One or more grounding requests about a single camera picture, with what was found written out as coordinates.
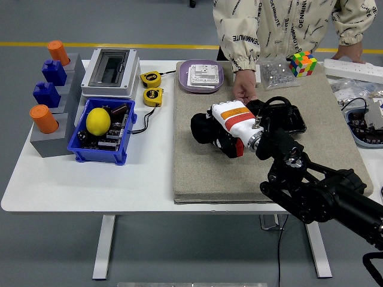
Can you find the person's right hand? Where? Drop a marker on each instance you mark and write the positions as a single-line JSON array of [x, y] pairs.
[[243, 89]]

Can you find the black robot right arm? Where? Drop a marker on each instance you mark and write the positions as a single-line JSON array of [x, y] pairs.
[[329, 191]]

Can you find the white table leg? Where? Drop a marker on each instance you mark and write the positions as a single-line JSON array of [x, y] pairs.
[[103, 248], [320, 254]]

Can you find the white wall socket plate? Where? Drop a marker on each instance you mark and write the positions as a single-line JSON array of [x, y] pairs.
[[204, 74]]

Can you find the grey stepped block holder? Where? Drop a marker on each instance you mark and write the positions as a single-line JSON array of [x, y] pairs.
[[51, 146]]

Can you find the yellow tape measure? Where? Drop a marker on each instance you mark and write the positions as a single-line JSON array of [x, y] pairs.
[[150, 79], [153, 97]]

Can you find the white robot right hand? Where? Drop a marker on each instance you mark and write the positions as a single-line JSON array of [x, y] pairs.
[[239, 119]]

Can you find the blue plastic block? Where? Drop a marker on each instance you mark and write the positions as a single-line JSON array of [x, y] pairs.
[[47, 95], [54, 73]]

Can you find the person's right forearm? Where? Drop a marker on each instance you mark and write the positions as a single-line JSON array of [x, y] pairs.
[[244, 74]]

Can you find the blue plastic bin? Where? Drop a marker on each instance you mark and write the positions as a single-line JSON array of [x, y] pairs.
[[96, 154]]

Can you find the white power strip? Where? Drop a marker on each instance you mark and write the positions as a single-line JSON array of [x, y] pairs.
[[347, 69]]

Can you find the metal under-table bracket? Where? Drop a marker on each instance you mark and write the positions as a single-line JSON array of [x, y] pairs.
[[270, 222]]

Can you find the yellow lemon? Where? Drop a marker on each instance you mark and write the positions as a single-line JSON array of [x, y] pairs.
[[98, 122]]

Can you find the blue-rimmed tray of boards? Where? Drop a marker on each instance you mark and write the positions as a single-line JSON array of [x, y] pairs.
[[359, 131]]

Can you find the black glossy panel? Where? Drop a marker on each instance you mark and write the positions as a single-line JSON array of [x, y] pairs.
[[299, 119]]

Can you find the clear plastic bags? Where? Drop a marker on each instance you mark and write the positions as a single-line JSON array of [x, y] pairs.
[[350, 89]]

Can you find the brown cylindrical capacitor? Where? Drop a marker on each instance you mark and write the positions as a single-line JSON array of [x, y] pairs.
[[120, 109]]

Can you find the white electrical enclosure box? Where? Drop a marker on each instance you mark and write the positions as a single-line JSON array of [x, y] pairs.
[[111, 71]]

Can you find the dark circuit boards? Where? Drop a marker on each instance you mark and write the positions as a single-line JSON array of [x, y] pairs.
[[115, 134]]

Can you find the orange cylinder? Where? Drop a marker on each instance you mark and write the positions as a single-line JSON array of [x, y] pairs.
[[44, 119], [58, 52]]

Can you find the person's left hand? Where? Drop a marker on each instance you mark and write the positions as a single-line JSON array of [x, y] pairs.
[[351, 51]]

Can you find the clear bag of metal nuts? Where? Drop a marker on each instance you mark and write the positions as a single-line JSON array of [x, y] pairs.
[[277, 74]]

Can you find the black chair wheel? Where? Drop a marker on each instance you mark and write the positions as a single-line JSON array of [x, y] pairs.
[[192, 3]]

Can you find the colourful puzzle cube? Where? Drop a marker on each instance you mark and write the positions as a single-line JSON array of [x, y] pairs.
[[302, 64]]

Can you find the purple tray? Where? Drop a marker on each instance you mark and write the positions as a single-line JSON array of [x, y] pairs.
[[183, 80]]

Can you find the grey metal bracket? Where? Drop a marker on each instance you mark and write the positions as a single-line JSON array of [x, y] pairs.
[[374, 115]]

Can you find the grey-brown mat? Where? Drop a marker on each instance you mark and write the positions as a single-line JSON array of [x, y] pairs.
[[215, 179]]

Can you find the person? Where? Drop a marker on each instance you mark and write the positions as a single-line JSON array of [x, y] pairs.
[[278, 24]]

